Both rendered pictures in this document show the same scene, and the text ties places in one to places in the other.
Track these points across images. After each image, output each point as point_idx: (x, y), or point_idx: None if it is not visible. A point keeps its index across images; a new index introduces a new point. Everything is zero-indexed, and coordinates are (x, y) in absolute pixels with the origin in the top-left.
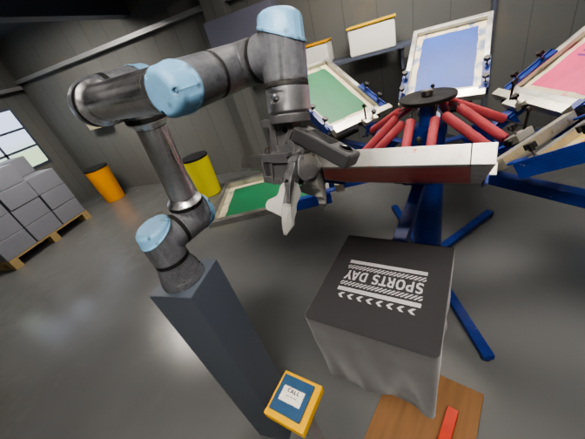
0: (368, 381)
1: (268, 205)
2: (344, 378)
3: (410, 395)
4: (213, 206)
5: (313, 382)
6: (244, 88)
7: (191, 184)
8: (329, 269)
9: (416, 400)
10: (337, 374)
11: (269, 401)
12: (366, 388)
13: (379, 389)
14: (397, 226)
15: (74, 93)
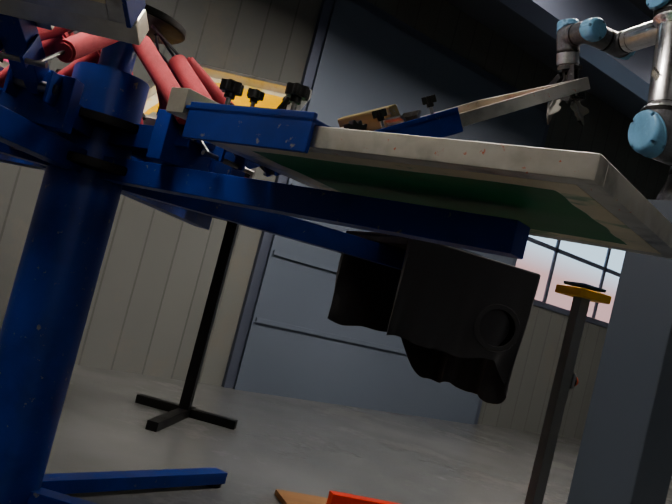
0: (478, 366)
1: (587, 110)
2: (490, 401)
3: (447, 365)
4: (628, 129)
5: (562, 285)
6: (587, 44)
7: (648, 94)
8: (478, 255)
9: (444, 366)
10: (499, 392)
11: (604, 294)
12: (477, 386)
13: (466, 381)
14: (336, 230)
15: None
